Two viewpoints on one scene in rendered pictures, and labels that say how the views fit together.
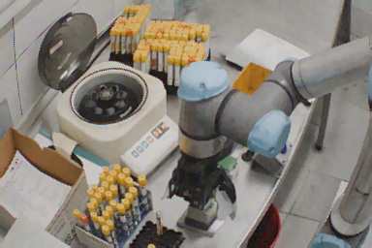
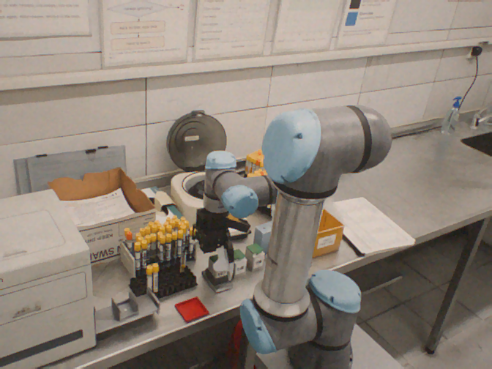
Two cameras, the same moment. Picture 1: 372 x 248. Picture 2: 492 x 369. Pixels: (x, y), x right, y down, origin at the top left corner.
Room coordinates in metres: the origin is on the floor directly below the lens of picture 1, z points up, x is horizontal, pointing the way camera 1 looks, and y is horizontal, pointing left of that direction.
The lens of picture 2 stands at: (-0.19, -0.60, 1.85)
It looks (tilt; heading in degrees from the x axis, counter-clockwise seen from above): 30 degrees down; 27
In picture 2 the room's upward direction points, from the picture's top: 7 degrees clockwise
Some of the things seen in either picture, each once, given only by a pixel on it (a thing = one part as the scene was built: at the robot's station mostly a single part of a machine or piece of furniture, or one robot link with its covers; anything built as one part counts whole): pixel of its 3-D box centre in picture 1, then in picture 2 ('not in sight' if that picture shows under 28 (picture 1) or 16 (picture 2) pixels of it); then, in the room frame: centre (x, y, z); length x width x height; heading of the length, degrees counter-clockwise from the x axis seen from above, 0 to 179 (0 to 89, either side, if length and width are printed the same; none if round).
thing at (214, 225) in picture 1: (201, 219); (217, 276); (0.80, -0.03, 0.89); 0.09 x 0.05 x 0.04; 63
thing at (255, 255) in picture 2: (226, 172); (254, 257); (0.92, -0.09, 0.91); 0.05 x 0.04 x 0.07; 64
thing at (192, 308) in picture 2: not in sight; (191, 309); (0.66, -0.05, 0.88); 0.07 x 0.07 x 0.01; 64
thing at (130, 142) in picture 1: (111, 116); (211, 202); (1.06, 0.17, 0.94); 0.30 x 0.24 x 0.12; 55
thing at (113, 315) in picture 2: not in sight; (116, 312); (0.50, 0.07, 0.92); 0.21 x 0.07 x 0.05; 154
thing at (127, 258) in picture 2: (111, 218); (159, 250); (0.77, 0.16, 0.91); 0.20 x 0.10 x 0.07; 154
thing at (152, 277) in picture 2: (147, 241); (164, 269); (0.69, 0.08, 0.93); 0.17 x 0.09 x 0.11; 155
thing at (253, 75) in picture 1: (263, 99); (313, 231); (1.14, -0.18, 0.92); 0.13 x 0.13 x 0.10; 61
